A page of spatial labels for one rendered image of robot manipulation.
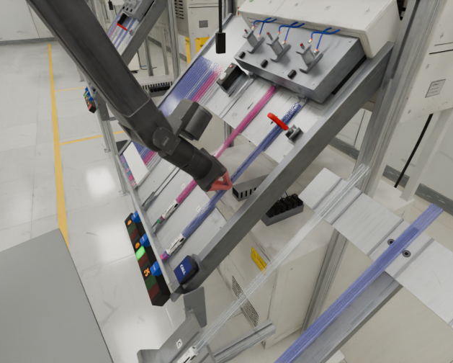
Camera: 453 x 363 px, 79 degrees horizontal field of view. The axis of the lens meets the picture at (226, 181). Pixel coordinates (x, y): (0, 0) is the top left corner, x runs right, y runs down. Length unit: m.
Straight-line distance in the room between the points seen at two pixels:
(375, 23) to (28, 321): 1.04
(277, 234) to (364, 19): 0.63
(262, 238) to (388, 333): 0.88
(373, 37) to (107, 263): 1.59
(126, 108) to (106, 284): 1.32
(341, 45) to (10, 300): 1.04
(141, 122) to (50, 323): 0.61
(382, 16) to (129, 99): 0.49
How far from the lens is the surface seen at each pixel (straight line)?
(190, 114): 0.55
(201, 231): 0.69
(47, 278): 1.00
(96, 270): 1.76
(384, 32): 0.70
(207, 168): 0.59
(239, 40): 1.06
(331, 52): 0.68
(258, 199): 0.61
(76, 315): 0.89
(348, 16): 0.70
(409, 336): 1.66
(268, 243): 0.92
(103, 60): 0.45
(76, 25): 0.44
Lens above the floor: 1.30
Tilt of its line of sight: 36 degrees down
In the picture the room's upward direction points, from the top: straight up
